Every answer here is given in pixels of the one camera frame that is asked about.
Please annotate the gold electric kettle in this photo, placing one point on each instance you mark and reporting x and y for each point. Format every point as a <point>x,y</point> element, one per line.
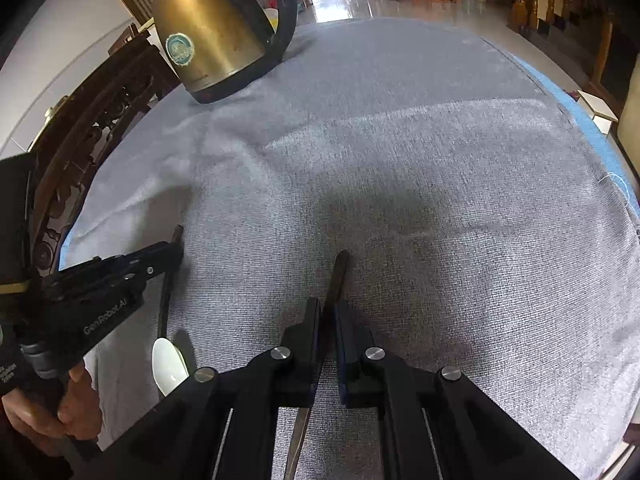
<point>210,35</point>

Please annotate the wooden stair railing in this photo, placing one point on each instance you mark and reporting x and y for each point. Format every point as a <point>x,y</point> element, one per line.
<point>550,0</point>

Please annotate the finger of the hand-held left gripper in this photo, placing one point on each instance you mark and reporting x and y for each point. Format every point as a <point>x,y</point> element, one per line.
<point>155,252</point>
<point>155,271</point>

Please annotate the white spoon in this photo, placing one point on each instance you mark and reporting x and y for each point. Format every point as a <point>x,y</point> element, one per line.
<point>167,365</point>

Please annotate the white step stool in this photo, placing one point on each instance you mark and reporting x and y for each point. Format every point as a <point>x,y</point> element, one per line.
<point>597,110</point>

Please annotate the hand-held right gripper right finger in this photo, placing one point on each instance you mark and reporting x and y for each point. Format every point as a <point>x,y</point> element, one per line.
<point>350,355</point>

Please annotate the grey tablecloth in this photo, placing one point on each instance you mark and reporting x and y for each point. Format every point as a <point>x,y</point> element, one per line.
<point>400,185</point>

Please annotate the person's left hand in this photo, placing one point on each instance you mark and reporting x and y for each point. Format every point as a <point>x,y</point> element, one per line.
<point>80,400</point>

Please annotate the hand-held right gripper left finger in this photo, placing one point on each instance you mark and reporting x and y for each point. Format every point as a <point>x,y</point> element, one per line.
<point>307,340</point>

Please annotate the blue table cover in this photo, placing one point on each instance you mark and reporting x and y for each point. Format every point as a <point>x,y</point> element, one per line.
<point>595,130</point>

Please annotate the carved dark wooden sideboard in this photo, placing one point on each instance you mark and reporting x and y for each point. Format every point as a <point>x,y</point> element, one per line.
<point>100,125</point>

